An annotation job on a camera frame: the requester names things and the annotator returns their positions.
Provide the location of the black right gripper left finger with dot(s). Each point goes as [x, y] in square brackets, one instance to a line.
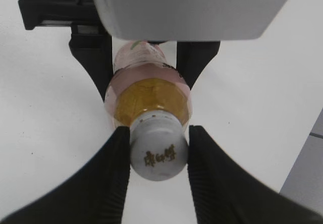
[96, 193]

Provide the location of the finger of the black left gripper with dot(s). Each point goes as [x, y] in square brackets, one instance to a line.
[193, 57]

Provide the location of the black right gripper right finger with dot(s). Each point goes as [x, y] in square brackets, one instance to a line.
[223, 192]

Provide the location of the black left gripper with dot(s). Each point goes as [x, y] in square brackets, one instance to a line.
[92, 51]

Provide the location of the pink label tea bottle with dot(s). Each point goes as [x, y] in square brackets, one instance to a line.
[144, 81]

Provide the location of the white bottle cap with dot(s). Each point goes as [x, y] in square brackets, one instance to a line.
[158, 146]

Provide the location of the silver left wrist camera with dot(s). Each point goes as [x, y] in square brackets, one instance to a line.
[187, 20]

